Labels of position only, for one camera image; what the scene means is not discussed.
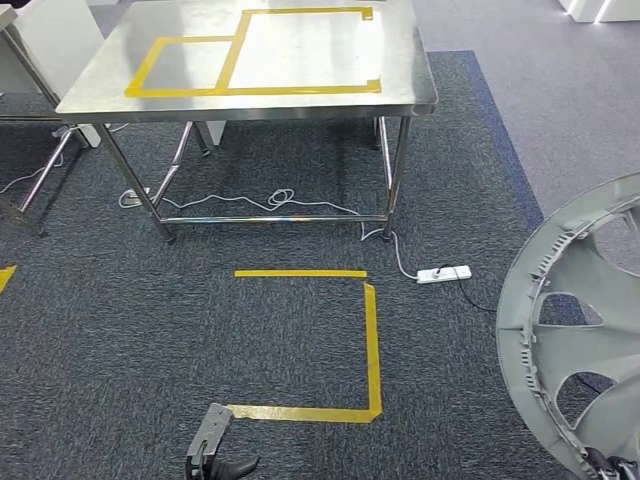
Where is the stainless steel table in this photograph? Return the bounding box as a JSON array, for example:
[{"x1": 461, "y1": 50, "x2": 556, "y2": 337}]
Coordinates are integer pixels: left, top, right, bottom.
[{"x1": 0, "y1": 6, "x2": 91, "y2": 238}]

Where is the stainless steel workbench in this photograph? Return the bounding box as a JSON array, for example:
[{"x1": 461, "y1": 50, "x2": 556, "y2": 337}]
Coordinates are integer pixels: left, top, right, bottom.
[{"x1": 56, "y1": 0, "x2": 439, "y2": 246}]

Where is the white power strip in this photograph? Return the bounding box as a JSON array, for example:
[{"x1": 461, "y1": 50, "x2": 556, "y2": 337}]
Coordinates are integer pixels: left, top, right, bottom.
[{"x1": 416, "y1": 264, "x2": 472, "y2": 285}]

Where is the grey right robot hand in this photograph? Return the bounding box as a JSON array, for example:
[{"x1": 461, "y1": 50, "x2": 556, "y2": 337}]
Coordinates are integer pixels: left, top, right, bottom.
[{"x1": 582, "y1": 447, "x2": 640, "y2": 480}]

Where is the white desk panel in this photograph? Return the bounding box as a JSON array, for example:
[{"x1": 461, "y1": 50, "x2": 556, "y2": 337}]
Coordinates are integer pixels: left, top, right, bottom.
[{"x1": 12, "y1": 0, "x2": 106, "y2": 148}]

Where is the dark left robot hand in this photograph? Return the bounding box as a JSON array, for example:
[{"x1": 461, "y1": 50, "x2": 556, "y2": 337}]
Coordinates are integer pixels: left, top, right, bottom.
[{"x1": 186, "y1": 453, "x2": 262, "y2": 480}]

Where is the white lit plinth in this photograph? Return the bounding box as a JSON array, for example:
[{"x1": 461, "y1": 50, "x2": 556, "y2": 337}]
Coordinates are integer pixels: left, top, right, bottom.
[{"x1": 557, "y1": 0, "x2": 640, "y2": 24}]

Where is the white floor cable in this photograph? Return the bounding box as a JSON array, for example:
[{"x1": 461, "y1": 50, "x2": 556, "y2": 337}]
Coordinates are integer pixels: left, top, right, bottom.
[
  {"x1": 0, "y1": 122, "x2": 131, "y2": 197},
  {"x1": 118, "y1": 187, "x2": 420, "y2": 281}
]

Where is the white cable plug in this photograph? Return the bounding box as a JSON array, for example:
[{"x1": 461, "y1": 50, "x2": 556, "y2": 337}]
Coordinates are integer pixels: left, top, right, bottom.
[{"x1": 119, "y1": 188, "x2": 151, "y2": 210}]

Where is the black floor cable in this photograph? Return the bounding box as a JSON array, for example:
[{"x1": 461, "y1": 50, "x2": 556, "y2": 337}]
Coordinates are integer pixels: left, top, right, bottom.
[{"x1": 435, "y1": 264, "x2": 616, "y2": 395}]

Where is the silver plastic wheel cover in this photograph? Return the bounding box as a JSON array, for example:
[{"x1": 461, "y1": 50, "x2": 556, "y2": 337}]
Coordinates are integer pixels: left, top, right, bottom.
[{"x1": 496, "y1": 173, "x2": 640, "y2": 480}]

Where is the yellow tape on workbench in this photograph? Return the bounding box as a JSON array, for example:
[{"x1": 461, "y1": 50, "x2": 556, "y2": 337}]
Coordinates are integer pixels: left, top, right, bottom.
[{"x1": 124, "y1": 6, "x2": 383, "y2": 99}]

